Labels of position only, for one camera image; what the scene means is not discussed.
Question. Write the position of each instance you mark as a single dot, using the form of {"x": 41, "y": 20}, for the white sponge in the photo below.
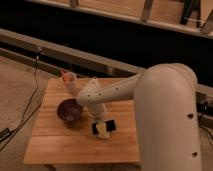
{"x": 102, "y": 130}

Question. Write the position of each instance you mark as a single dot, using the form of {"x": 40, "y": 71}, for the dark brown bowl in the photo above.
{"x": 69, "y": 111}

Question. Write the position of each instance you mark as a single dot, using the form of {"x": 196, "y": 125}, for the pink cup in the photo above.
{"x": 69, "y": 80}

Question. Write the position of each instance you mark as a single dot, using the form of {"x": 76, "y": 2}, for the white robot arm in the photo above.
{"x": 164, "y": 98}

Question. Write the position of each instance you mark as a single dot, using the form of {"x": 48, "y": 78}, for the wooden table board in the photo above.
{"x": 53, "y": 142}

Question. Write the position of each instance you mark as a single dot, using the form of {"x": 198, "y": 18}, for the black eraser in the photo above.
{"x": 109, "y": 125}

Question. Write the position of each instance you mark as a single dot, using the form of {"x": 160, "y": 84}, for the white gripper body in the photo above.
{"x": 97, "y": 112}

